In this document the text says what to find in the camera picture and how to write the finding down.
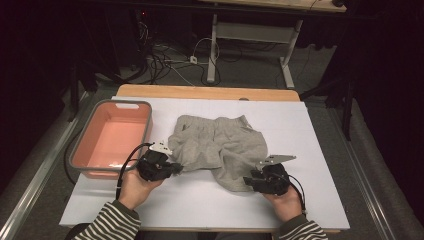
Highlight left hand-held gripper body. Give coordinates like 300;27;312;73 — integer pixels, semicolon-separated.
137;141;174;183

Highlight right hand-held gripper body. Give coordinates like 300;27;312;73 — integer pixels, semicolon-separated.
249;154;297;197

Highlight grey drawstring shorts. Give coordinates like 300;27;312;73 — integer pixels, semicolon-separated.
167;114;269;193

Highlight pink basket with grey rim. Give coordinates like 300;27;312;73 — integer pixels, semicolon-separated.
68;99;154;181

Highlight person's left hand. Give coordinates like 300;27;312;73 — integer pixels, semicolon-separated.
118;168;164;211

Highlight light wooden table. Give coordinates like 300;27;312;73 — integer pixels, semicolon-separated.
116;83;301;102

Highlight black metal stand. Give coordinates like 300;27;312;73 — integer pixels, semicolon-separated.
66;59;99;123
299;64;356;141

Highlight white-legged wooden desk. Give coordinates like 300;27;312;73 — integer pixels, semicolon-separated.
199;0;348;89

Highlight right hand-held gripper black cable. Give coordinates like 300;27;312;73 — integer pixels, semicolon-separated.
288;174;308;214

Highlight black floor cable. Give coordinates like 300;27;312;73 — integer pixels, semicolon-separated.
63;129;84;187

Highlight metal floor rail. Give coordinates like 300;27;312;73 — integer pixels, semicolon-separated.
328;106;398;240
0;91;89;240

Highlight bundle of black floor cables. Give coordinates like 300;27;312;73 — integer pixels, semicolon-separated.
133;19;223;87

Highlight white cable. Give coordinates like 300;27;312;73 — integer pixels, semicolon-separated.
166;36;221;88

